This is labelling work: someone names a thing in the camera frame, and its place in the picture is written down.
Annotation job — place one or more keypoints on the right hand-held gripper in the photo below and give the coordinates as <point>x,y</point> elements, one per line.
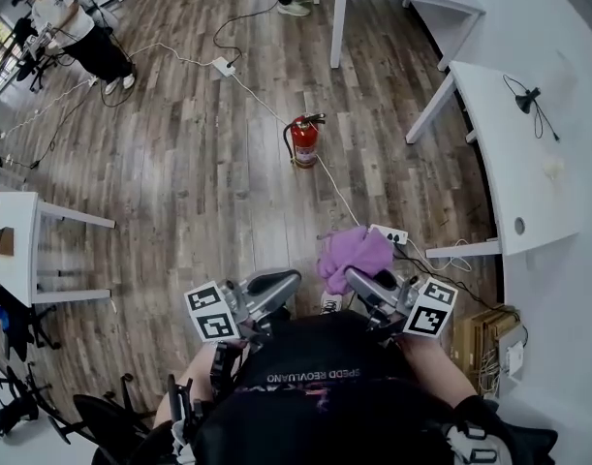
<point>428,308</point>

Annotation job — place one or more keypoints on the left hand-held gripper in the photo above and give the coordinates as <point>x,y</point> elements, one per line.
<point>213,310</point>

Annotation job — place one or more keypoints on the purple cloth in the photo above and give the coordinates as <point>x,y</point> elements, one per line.
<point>358,255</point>

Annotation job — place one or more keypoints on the red fire extinguisher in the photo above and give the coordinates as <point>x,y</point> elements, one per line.
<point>304,141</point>

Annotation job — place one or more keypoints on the person's right forearm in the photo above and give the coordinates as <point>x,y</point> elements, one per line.
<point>436,366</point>

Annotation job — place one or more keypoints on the person's left forearm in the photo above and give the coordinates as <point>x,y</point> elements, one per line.
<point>186,385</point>

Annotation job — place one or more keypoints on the stack of cardboard boxes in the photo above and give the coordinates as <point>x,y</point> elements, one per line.
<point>479,337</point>

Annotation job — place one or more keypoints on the white long power strip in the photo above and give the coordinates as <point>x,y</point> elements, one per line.
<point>390,234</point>

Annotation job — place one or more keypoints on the person's white shoe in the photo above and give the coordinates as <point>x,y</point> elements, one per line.
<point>331,304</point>

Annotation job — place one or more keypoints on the white adapter box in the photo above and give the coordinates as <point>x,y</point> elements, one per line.
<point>514,359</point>

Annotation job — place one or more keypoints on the person's black shirt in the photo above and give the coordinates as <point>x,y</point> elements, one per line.
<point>324,405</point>

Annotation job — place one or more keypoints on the black office chair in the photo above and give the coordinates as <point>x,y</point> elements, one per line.
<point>106,424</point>
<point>31,61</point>
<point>12,318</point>

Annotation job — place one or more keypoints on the white curved desk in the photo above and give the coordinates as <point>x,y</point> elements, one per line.
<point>508,163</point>

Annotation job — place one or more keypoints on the small white side table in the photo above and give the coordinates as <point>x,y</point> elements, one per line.
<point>12,269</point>

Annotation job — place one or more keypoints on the black chair base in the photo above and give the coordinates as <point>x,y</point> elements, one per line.
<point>14,405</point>

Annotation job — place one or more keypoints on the small brown box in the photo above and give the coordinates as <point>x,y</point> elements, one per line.
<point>3,241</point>

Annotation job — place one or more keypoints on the white square power strip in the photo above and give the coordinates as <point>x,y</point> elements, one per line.
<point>224,67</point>

